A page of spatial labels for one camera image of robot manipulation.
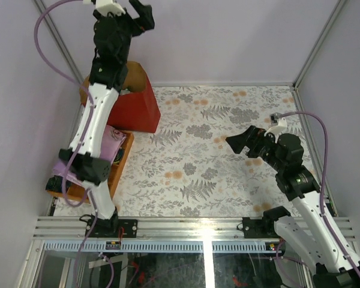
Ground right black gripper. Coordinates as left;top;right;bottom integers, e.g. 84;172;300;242
225;125;284;172

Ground red paper bag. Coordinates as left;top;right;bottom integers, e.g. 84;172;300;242
79;61;161;134

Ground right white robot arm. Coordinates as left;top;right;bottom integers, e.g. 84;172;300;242
226;125;360;287

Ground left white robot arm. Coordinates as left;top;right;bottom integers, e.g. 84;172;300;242
59;1;155;237

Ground purple pink cloth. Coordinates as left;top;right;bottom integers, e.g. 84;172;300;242
52;125;127;186

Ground wooden tray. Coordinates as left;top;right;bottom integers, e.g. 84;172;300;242
46;131;134;202

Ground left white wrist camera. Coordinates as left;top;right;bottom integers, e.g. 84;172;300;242
83;0;126;16

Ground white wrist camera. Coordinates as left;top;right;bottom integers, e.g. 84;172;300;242
83;0;126;16
265;113;287;136

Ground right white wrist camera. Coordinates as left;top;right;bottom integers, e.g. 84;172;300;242
265;113;287;136

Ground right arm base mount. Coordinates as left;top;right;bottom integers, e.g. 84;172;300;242
242;217;278;239

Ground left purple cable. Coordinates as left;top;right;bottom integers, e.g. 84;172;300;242
34;0;115;288

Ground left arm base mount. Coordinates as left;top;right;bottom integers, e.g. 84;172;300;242
89;219;138;239

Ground aluminium front rail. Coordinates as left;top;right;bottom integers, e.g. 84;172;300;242
32;216;356;241

